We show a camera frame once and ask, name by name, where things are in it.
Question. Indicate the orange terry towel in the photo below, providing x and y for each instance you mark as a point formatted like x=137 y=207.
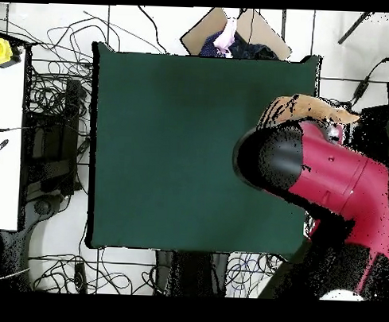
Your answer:
x=311 y=106

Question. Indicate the dark green table cloth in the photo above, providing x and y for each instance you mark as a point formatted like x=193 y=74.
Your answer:
x=151 y=118

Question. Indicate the dark blue garments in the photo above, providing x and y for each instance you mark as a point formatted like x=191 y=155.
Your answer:
x=249 y=50

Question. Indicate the cardboard box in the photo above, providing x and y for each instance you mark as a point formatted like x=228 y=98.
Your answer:
x=199 y=34

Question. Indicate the pink garment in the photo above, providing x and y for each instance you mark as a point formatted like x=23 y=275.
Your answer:
x=227 y=35

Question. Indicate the black equipment rack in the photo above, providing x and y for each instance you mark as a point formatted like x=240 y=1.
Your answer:
x=70 y=115

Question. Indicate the black power strip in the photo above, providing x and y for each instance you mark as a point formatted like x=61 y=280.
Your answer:
x=80 y=276

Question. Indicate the white table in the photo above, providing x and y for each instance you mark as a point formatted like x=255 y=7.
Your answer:
x=4 y=176

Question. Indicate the black rod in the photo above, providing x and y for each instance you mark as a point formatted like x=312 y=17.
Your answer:
x=355 y=28

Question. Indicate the yellow emergency stop button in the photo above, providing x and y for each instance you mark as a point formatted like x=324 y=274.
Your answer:
x=1 y=50

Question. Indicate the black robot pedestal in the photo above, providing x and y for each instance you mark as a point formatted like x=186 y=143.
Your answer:
x=190 y=272

